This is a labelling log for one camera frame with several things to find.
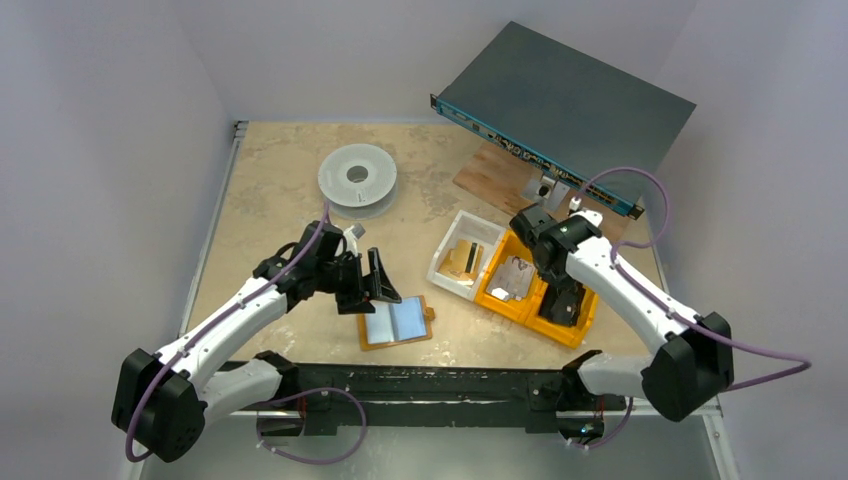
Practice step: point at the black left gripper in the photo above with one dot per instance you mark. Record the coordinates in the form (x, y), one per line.
(356, 300)

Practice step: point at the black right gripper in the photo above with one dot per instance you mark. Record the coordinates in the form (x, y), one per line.
(563, 307)

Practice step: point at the yellow leather card holder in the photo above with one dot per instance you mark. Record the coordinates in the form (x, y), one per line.
(396, 324)

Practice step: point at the gold credit cards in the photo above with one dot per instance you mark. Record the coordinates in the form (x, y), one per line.
(462, 263)

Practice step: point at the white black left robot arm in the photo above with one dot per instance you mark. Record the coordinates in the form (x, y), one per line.
(165, 399)

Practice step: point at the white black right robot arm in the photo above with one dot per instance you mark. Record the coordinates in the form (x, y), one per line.
(689, 359)

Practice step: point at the white card in bin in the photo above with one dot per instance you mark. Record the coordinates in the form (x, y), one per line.
(511, 280)

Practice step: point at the yellow plastic bin right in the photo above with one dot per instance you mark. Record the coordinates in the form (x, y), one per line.
(580, 314)

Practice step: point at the yellow plastic bin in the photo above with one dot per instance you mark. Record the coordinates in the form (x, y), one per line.
(580, 314)
(516, 311)

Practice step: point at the yellow plastic bin middle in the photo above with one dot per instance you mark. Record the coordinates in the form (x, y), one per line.
(516, 311)

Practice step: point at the white filament spool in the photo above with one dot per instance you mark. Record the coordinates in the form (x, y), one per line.
(360, 181)

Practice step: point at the white plastic bin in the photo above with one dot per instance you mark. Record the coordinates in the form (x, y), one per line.
(473, 228)

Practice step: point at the brown wooden board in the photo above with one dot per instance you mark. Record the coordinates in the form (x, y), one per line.
(497, 178)

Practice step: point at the grey metal stand bracket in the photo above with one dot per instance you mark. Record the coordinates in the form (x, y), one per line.
(546, 191)

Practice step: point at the blue grey network switch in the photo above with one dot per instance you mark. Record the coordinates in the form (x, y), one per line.
(570, 115)

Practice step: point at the aluminium frame rail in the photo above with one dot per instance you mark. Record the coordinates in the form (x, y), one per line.
(131, 469)

